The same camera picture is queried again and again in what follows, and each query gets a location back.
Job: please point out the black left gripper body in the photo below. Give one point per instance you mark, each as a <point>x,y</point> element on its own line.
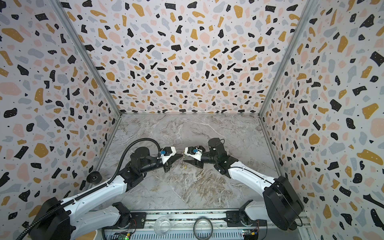
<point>167,163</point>

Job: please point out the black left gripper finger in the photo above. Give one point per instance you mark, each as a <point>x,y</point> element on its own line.
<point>167,167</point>
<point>174,158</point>

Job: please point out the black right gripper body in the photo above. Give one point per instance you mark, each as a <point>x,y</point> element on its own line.
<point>196,160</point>

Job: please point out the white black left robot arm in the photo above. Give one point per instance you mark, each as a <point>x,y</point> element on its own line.
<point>73,217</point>

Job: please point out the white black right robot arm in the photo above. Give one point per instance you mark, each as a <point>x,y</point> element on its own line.
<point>282,205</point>

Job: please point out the black round knob bottle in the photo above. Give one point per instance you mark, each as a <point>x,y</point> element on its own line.
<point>94,178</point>

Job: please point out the clear glass bowl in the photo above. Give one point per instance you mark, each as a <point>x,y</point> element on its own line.
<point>162,226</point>

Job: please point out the wooden tray white rim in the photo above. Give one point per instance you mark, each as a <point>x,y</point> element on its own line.
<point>88,236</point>

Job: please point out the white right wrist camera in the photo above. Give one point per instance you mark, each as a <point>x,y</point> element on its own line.
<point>198,151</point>

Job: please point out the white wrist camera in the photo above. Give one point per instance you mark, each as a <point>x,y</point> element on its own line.
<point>166,154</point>
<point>198,151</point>

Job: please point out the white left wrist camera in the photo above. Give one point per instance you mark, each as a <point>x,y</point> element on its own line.
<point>166,154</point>

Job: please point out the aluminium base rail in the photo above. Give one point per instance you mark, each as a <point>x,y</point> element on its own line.
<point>204,224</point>

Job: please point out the aluminium corner post right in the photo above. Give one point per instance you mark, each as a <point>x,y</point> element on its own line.
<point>308,11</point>

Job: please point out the aluminium corner post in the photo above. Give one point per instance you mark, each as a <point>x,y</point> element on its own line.
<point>64,19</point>
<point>308,11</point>

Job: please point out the aluminium corner post left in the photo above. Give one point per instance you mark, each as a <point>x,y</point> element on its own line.
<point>64,19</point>

